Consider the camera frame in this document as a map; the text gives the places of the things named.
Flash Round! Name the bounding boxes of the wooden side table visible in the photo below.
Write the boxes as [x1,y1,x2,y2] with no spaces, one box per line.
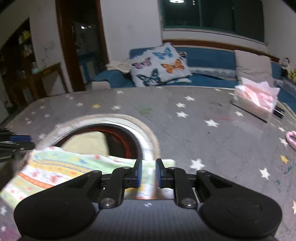
[23,62,69,100]

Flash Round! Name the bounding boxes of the beige cloth on sofa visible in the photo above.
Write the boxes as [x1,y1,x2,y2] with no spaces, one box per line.
[106,60,131,74]

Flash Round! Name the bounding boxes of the round table heater opening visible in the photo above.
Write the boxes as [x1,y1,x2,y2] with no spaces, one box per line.
[36,113,161,160]

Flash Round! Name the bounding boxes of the grey plain pillow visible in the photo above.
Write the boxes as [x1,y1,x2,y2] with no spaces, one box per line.
[234,50,274,87]

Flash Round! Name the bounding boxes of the panda plush toy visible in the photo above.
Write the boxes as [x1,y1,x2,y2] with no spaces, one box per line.
[279,57,291,78]

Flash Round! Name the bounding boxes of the black small box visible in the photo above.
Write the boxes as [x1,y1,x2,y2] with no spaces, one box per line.
[273,106,285,119]

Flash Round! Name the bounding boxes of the pink tissue box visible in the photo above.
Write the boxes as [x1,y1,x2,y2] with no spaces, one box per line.
[232,77,280,123]

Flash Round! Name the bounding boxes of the colourful striped children's garment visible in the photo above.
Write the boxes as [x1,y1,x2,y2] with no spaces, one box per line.
[0,146,176,203]

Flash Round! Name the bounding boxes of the dark window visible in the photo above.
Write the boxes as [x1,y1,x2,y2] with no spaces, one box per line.
[161,0,264,42]

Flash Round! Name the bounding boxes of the pink scrunchie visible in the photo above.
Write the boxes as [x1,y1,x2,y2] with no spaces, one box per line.
[285,131,296,151]

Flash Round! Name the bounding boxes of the butterfly print pillow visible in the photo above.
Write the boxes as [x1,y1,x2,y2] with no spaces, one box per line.
[129,43,192,87]

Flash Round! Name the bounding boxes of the dark wooden door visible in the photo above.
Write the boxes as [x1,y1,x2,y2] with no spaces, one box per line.
[55,1,109,92]

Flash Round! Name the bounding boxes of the yellow-vested teddy bear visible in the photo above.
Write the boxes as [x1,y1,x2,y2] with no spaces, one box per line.
[290,69,296,83]

